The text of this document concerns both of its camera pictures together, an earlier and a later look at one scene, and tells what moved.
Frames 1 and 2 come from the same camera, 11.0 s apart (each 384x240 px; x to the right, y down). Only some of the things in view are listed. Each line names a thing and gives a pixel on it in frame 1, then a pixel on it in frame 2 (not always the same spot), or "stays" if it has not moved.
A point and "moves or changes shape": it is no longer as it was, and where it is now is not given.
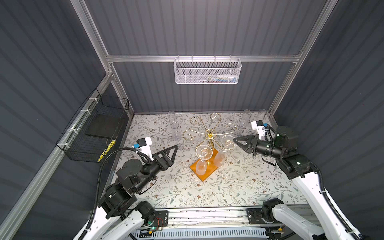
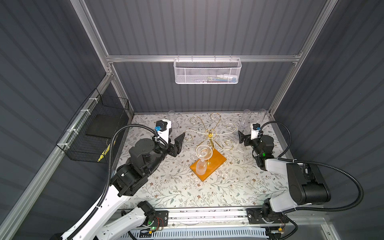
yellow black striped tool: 107,150 stays
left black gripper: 165,162 to 173,149
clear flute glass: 174,124 stays
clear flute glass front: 203,152 stays
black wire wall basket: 94,129 stays
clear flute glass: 228,142 moves or changes shape
